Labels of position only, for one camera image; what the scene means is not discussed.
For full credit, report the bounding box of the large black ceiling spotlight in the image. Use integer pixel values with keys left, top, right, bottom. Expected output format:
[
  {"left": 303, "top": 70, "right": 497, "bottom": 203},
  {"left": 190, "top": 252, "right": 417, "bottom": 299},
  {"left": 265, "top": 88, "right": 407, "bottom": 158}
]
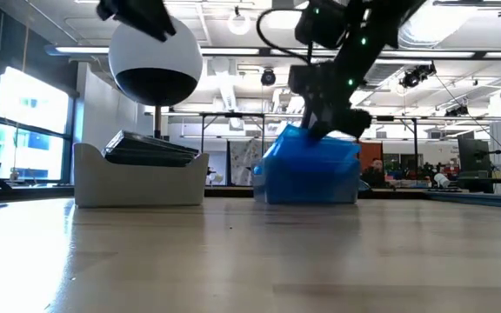
[{"left": 398, "top": 62, "right": 438, "bottom": 90}]

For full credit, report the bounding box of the window with dark frame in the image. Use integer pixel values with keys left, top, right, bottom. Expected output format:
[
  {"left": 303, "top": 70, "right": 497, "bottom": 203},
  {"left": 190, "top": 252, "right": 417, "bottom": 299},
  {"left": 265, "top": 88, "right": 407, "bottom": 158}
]
[{"left": 0, "top": 64, "right": 77, "bottom": 186}]

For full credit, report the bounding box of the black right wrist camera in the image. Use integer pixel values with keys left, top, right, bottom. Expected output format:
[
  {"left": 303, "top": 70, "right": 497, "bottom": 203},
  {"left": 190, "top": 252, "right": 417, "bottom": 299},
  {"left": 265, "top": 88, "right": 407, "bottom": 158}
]
[{"left": 287, "top": 63, "right": 322, "bottom": 95}]

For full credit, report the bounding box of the silver ventilation duct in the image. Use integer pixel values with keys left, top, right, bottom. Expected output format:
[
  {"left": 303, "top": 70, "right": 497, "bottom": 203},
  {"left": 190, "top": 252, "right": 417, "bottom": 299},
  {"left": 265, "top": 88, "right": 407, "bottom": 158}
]
[{"left": 396, "top": 0, "right": 482, "bottom": 90}]

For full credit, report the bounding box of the black monitor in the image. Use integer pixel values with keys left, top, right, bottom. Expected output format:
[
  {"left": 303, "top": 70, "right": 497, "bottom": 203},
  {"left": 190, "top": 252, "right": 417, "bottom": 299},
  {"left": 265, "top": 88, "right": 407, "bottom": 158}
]
[{"left": 458, "top": 137, "right": 493, "bottom": 174}]

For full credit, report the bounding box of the person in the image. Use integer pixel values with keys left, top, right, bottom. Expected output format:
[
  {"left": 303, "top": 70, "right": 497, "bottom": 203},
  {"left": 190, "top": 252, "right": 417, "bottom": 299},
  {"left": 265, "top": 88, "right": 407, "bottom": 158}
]
[{"left": 362, "top": 158, "right": 391, "bottom": 189}]

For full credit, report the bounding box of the small black ceiling spotlight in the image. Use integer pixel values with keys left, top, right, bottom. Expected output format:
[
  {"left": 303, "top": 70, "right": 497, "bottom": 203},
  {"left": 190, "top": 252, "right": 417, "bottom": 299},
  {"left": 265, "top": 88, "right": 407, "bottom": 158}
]
[{"left": 444, "top": 103, "right": 471, "bottom": 118}]

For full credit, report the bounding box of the white patterned sheet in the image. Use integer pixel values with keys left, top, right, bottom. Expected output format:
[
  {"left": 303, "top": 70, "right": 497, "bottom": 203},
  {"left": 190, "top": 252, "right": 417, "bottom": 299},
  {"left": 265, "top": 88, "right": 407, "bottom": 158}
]
[{"left": 228, "top": 138, "right": 273, "bottom": 187}]

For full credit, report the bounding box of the black ceiling rail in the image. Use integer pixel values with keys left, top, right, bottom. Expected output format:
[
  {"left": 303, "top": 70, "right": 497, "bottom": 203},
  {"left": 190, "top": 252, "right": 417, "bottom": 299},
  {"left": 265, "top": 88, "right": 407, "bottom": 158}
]
[{"left": 432, "top": 0, "right": 501, "bottom": 18}]

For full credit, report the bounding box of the white cup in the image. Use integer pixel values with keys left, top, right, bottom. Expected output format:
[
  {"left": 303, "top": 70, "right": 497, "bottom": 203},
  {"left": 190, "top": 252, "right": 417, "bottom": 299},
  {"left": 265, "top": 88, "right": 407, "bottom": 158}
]
[{"left": 433, "top": 172, "right": 451, "bottom": 190}]

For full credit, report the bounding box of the beige plastic bin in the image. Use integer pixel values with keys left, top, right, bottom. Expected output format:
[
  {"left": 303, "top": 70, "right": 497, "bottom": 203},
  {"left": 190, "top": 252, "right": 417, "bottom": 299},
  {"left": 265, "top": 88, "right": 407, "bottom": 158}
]
[{"left": 73, "top": 142, "right": 210, "bottom": 208}]

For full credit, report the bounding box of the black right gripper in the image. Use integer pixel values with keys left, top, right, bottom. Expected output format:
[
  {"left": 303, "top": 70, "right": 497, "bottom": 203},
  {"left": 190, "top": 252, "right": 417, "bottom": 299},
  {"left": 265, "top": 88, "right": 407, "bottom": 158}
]
[{"left": 302, "top": 60, "right": 373, "bottom": 142}]

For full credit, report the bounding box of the dark background bench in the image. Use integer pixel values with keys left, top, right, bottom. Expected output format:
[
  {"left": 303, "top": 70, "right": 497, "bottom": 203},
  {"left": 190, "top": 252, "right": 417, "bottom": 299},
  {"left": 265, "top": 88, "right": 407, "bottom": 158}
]
[{"left": 204, "top": 185, "right": 428, "bottom": 199}]

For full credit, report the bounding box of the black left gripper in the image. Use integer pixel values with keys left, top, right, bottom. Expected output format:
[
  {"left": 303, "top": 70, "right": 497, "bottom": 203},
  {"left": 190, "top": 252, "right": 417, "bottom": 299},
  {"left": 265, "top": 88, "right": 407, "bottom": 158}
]
[{"left": 96, "top": 0, "right": 177, "bottom": 43}]

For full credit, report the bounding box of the black ceiling camera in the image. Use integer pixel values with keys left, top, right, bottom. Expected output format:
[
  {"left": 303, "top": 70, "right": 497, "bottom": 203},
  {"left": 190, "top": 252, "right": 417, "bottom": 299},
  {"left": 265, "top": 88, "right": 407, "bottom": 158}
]
[{"left": 260, "top": 68, "right": 277, "bottom": 87}]

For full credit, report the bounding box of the grey translucent plastic bin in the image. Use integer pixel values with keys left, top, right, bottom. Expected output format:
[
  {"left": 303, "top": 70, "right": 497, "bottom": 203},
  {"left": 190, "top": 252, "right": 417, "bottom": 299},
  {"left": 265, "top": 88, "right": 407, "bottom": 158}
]
[{"left": 251, "top": 145, "right": 364, "bottom": 205}]

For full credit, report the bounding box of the white ring ceiling light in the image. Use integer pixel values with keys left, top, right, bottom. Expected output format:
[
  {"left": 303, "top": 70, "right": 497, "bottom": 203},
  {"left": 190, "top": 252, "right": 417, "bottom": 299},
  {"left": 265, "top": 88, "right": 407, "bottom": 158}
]
[{"left": 226, "top": 6, "right": 253, "bottom": 37}]

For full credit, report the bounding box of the linear ceiling light fixture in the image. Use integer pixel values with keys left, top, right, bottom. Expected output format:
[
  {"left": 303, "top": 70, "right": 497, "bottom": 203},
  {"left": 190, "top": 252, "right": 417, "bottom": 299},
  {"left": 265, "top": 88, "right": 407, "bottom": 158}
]
[{"left": 44, "top": 44, "right": 501, "bottom": 61}]

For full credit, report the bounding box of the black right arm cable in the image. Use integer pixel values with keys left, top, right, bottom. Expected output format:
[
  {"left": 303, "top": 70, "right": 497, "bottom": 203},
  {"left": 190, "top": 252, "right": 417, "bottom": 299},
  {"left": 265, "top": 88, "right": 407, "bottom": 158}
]
[{"left": 256, "top": 7, "right": 315, "bottom": 58}]

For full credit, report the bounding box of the orange partition wall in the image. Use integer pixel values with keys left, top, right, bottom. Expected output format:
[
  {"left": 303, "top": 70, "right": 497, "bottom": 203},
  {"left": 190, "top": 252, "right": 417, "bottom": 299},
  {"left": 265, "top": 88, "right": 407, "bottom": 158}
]
[{"left": 358, "top": 141, "right": 383, "bottom": 170}]

